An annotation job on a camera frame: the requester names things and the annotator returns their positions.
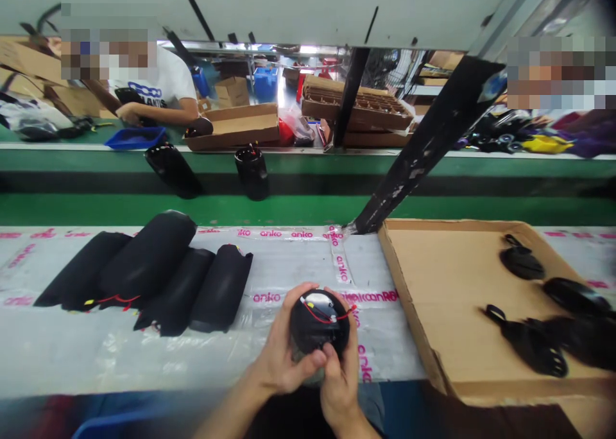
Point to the person's right hand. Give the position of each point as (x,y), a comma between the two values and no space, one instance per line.
(339,391)

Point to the person's left hand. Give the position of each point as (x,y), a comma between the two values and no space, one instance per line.
(276,357)

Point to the person's body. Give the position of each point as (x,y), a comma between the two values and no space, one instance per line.
(293,415)

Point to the clear plastic sheet pink print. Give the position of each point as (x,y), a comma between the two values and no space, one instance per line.
(144,357)

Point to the shallow cardboard tray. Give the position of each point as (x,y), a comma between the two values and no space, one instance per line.
(447,290)

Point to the green conveyor belt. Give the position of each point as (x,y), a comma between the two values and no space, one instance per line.
(308,210)

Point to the red plastic bag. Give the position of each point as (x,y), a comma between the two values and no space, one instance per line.
(289,128)

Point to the open cardboard box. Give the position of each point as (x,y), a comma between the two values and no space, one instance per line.
(236,126)

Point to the black round speaker part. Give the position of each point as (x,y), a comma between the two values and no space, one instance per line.
(199,128)

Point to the blue plastic tray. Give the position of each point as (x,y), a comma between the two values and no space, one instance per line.
(135,138)

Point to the cardboard box with dividers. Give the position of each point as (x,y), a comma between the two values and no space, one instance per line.
(356,104)

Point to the small cardboard box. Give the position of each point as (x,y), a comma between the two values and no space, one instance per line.
(232,92)

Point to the blue plastic crate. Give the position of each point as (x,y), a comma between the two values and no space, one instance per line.
(266,80)

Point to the black fan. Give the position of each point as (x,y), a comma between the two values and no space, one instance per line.
(395,73)

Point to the pile of coloured parts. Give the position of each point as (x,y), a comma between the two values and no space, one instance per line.
(539,136)

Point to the stack of cardboard cartons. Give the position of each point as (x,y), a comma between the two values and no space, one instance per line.
(33,73)

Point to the thick black slanted post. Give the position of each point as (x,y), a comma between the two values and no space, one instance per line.
(428,145)

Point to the thin black post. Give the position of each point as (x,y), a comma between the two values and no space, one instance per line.
(350,97)

